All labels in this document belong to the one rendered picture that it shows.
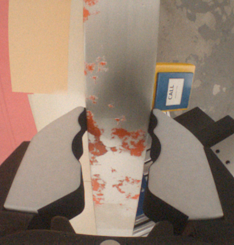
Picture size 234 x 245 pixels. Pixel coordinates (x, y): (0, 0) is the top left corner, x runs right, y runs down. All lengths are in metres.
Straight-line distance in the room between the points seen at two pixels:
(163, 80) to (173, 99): 0.06
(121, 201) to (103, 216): 0.03
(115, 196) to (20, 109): 0.11
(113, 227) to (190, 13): 1.58
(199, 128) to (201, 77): 1.33
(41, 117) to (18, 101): 0.02
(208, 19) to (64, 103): 1.66
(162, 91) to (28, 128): 0.37
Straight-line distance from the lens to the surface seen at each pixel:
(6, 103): 0.18
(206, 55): 1.80
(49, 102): 0.16
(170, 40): 1.58
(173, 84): 0.50
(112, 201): 0.17
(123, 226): 0.21
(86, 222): 0.27
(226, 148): 0.43
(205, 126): 0.53
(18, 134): 0.19
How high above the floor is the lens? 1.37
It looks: 56 degrees down
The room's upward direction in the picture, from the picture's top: 154 degrees clockwise
